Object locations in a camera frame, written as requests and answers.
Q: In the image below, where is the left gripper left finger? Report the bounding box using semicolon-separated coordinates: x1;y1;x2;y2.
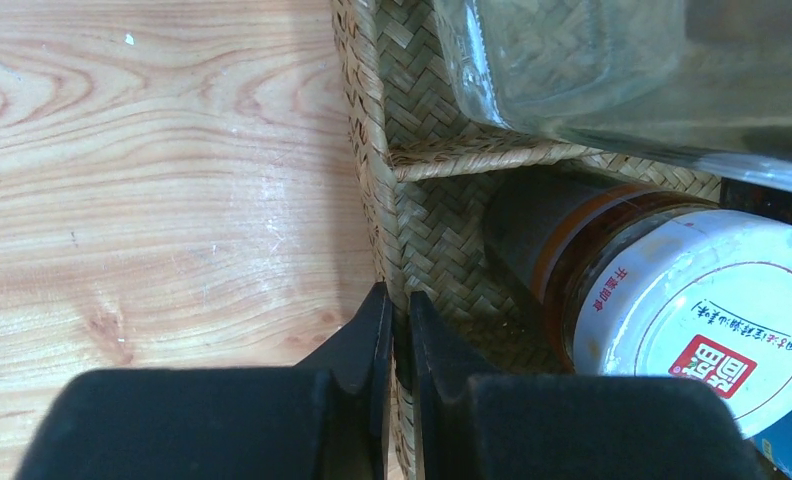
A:
17;283;393;479

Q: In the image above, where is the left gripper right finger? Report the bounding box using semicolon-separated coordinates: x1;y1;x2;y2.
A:
409;292;764;479

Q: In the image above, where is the white-lid sauce jar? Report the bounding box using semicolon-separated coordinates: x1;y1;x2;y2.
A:
483;166;792;437

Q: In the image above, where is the woven wicker divided tray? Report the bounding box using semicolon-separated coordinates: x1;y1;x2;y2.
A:
332;0;720;479

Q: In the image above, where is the clear oil bottle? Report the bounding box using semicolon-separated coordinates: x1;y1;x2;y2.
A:
433;1;792;192

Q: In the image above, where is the red-lid sauce jar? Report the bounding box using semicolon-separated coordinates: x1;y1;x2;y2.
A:
719;179;792;225

